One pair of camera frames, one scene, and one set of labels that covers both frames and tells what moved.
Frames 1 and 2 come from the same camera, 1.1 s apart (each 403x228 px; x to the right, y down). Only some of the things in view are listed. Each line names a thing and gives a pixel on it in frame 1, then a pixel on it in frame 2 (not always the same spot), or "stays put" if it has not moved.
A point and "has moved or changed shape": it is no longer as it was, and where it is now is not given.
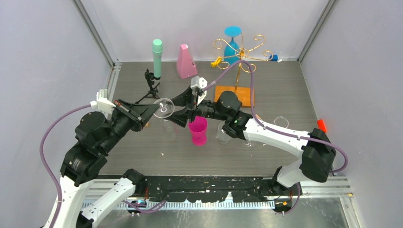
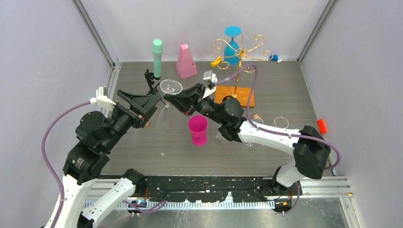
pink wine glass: (198, 128) stays put
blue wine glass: (232, 50) stays put
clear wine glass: (282, 121) stays put
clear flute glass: (165, 110) has moved or changed shape
